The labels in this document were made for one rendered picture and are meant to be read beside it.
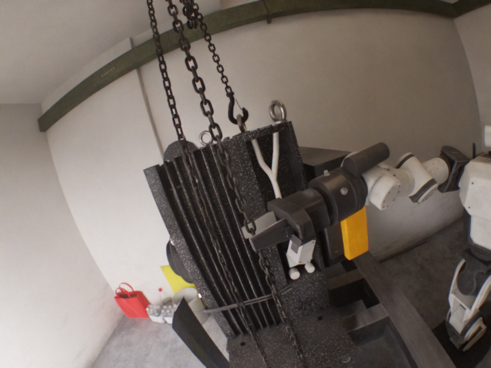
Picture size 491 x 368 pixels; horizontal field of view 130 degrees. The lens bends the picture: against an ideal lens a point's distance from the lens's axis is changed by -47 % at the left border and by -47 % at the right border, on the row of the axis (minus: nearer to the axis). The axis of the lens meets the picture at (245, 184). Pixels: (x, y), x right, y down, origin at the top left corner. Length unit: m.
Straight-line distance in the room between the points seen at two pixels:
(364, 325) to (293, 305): 0.44
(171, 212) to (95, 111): 1.83
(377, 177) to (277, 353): 0.67
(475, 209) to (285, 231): 0.65
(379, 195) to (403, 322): 0.86
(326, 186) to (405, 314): 0.96
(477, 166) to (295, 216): 0.65
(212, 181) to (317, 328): 0.64
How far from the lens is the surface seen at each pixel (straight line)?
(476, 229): 0.83
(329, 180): 0.35
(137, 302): 2.73
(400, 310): 1.21
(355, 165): 0.36
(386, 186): 0.39
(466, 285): 0.96
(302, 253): 0.35
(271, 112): 0.64
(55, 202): 2.74
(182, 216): 0.64
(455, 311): 1.22
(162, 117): 1.95
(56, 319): 2.58
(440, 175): 0.77
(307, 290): 0.82
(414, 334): 1.14
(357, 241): 0.66
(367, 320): 1.17
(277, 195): 0.63
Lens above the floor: 1.61
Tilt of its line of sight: 13 degrees down
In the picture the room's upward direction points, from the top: 18 degrees counter-clockwise
